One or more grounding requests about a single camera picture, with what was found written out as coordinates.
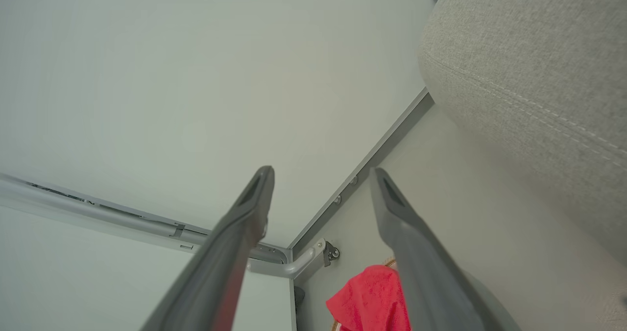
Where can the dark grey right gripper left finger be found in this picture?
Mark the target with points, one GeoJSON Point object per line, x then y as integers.
{"type": "Point", "coordinates": [223, 262]}

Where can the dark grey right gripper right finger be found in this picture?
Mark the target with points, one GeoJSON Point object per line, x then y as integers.
{"type": "Point", "coordinates": [421, 267]}

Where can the red cloth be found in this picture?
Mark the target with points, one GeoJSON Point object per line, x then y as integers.
{"type": "Point", "coordinates": [370, 299]}

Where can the beige fabric sofa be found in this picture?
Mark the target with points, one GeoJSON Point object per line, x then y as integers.
{"type": "Point", "coordinates": [534, 91]}

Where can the small caster wheel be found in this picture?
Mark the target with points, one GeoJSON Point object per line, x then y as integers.
{"type": "Point", "coordinates": [331, 253]}

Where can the grey metal baseboard strip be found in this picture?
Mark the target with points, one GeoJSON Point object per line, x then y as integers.
{"type": "Point", "coordinates": [360, 172]}

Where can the grey metal frame rail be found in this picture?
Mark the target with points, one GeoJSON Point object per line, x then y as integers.
{"type": "Point", "coordinates": [122, 218]}

